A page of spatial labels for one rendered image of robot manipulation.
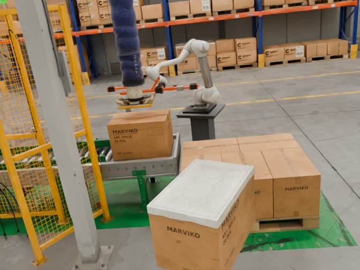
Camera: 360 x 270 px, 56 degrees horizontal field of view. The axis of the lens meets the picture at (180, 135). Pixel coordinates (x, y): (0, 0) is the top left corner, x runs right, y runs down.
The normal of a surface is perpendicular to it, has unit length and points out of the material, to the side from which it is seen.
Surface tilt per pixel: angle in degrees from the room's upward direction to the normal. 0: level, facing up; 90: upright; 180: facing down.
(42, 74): 90
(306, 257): 0
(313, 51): 91
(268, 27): 90
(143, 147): 90
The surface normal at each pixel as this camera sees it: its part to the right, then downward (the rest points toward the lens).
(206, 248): -0.47, 0.36
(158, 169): -0.04, 0.36
